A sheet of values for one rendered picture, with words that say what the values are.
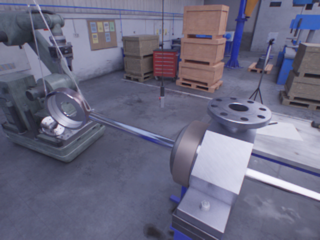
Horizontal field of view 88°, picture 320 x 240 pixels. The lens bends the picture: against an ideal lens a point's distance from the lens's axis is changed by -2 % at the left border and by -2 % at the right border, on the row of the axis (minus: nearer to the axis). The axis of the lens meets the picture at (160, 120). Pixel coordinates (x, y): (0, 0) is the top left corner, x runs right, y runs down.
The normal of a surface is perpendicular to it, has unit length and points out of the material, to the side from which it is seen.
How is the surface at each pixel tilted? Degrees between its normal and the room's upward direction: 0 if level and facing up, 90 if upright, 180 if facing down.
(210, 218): 0
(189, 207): 0
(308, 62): 90
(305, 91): 90
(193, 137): 25
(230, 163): 45
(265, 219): 0
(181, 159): 63
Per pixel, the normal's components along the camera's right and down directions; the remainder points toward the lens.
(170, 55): -0.23, 0.49
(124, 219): 0.00, -0.87
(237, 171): -0.37, -0.31
